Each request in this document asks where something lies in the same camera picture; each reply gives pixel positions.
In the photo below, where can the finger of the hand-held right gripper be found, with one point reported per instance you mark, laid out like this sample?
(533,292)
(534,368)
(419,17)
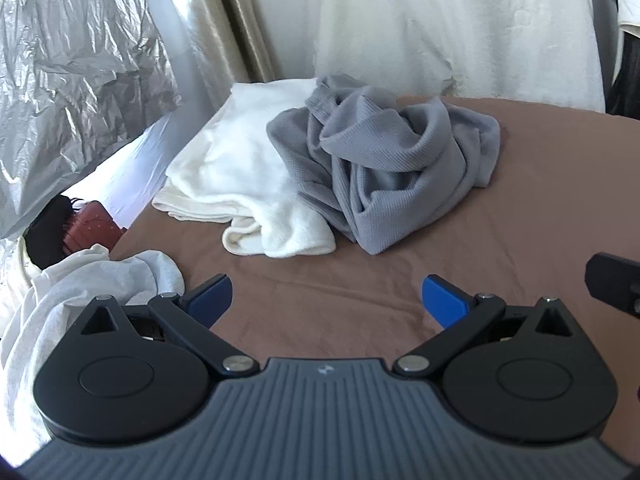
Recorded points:
(612,282)

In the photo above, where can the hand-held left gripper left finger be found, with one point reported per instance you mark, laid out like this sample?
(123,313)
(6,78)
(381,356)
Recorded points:
(212,296)

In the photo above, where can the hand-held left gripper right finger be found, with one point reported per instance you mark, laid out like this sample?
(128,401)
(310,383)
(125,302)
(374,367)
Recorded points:
(442,300)

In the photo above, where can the grey waffle knit garment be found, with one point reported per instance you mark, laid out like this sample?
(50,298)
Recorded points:
(390,160)

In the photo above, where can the cream fleece cloth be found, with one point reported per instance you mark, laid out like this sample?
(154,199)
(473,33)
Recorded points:
(235,175)

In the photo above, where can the brown studded bag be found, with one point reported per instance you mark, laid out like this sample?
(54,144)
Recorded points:
(92,227)

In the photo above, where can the white t-shirt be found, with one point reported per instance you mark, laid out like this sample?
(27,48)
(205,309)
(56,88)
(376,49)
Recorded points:
(65,285)

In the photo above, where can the black cloth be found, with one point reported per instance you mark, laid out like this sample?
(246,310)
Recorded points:
(47,232)

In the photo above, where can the black leather garment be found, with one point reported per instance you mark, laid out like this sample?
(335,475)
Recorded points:
(625,75)

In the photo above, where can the silver foil sheet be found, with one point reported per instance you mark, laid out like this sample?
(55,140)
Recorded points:
(70,80)

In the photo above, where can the beige satin curtain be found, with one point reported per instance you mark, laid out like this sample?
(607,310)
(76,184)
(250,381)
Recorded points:
(220,25)

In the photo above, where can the cream cloth cover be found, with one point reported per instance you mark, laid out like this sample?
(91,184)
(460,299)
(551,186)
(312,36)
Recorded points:
(450,25)

